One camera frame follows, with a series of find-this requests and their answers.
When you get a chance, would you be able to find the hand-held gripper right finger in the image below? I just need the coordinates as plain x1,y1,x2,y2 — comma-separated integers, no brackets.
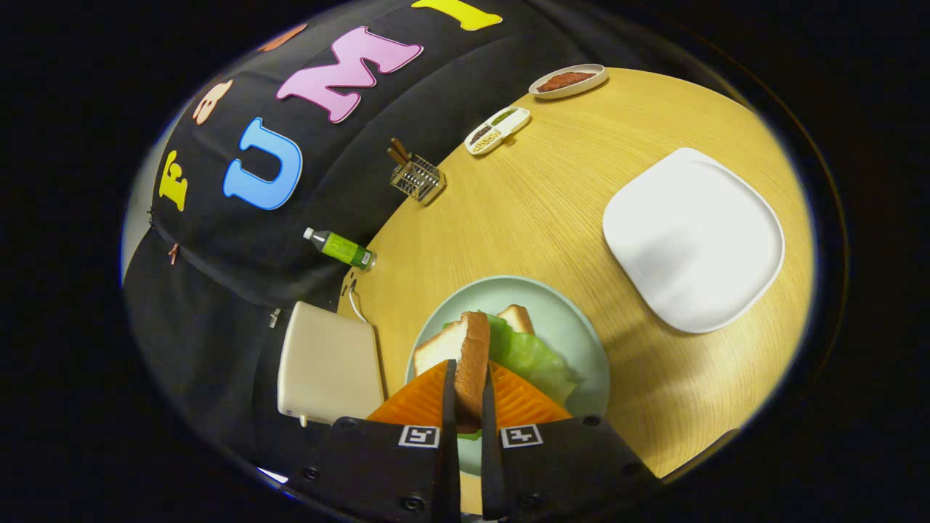
480,362,663,521

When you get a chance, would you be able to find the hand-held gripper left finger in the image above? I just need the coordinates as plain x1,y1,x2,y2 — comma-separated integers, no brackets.
288,359,463,521

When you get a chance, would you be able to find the toasted bread slice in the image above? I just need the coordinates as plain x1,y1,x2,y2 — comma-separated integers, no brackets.
413,311,491,433

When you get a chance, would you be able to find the green lettuce leaf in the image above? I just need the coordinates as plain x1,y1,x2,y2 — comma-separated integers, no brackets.
443,312,580,441

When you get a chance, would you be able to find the white bread slice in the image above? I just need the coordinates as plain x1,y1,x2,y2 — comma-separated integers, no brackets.
496,304,535,335

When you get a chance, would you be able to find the white toaster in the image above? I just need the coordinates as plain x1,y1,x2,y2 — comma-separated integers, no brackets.
277,301,386,428

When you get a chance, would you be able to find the pale green round plate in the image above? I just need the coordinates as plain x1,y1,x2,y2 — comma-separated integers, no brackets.
405,275,611,477

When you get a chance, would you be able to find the green label drink bottle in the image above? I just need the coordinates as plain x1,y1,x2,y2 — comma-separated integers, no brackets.
303,227,377,272

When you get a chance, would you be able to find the black backdrop cloth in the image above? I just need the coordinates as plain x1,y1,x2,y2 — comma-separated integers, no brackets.
122,0,655,480

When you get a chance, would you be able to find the white square plate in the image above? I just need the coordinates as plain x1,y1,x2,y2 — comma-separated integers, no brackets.
602,147,786,334

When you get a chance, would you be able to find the white divided bean dish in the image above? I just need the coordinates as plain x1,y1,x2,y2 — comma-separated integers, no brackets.
464,106,532,156

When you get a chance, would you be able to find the brown cooked meat slice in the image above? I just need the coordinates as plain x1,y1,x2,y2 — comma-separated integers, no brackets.
536,70,597,92

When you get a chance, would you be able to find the white oval meat plate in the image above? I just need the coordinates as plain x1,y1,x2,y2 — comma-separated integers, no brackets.
528,64,607,100

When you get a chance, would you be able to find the white toaster cable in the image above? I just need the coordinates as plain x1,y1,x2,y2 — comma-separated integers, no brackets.
347,280,371,325

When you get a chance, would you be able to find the wire mesh utensil holder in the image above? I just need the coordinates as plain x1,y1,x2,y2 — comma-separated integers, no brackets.
389,138,447,206

